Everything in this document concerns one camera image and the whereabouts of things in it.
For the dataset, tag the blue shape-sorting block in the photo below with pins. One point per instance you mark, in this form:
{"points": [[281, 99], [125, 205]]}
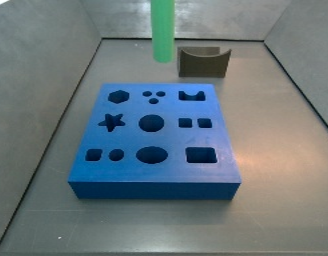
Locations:
{"points": [[155, 144]]}

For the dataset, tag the green oval peg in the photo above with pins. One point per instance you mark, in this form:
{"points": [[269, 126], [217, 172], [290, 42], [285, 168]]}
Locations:
{"points": [[163, 29]]}

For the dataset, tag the dark grey curved holder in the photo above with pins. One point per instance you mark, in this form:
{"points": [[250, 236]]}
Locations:
{"points": [[202, 61]]}

